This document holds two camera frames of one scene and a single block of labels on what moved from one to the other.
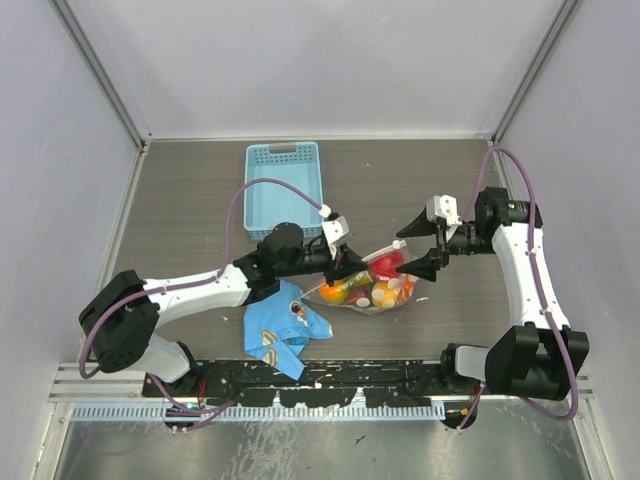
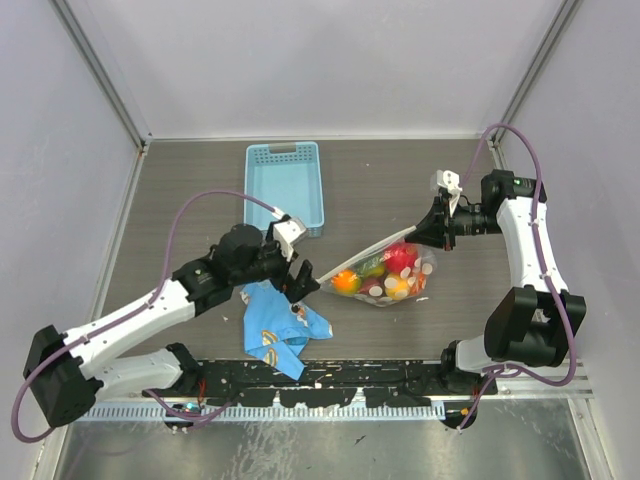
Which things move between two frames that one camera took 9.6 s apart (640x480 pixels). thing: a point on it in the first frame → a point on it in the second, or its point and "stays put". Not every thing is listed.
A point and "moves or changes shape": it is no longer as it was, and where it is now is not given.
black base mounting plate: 325,383 stays put
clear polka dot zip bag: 376,287 moves or changes shape
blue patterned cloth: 278,326 stays put
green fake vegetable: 359,279 → 372,267
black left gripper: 344,262 → 304,280
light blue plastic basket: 268,203 stays put
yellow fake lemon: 384,294 → 396,286
